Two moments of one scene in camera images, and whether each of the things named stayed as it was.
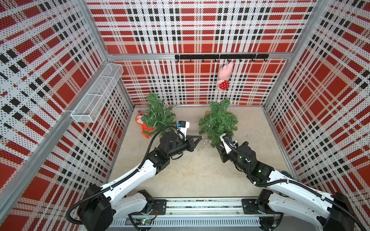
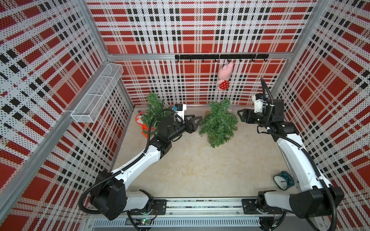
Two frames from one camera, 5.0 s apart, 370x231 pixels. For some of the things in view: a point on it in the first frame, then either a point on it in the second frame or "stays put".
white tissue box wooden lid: x=207 y=112 stays put
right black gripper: x=223 y=154 → x=248 y=112
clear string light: x=220 y=120 stays put
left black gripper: x=191 y=145 → x=192 y=128
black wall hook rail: x=227 y=57 stays put
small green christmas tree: x=219 y=121 stays put
